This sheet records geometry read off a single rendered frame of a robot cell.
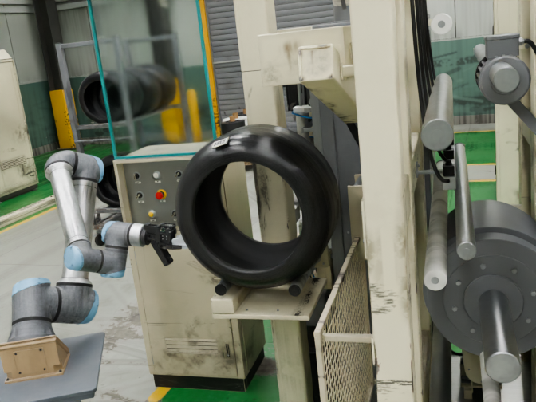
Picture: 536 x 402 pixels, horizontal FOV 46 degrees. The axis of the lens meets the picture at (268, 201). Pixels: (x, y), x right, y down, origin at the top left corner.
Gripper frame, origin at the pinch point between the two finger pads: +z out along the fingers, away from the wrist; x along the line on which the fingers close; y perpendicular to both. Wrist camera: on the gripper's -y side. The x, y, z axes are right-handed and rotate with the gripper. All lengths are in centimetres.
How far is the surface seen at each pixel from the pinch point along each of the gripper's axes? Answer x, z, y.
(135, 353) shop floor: 99, -80, -115
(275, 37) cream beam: -35, 40, 79
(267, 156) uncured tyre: -12, 32, 40
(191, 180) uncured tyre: -11.8, 4.4, 29.3
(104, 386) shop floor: 62, -81, -115
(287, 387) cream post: 26, 32, -72
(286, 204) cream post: 27.1, 29.7, 11.6
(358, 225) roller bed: 20, 60, 8
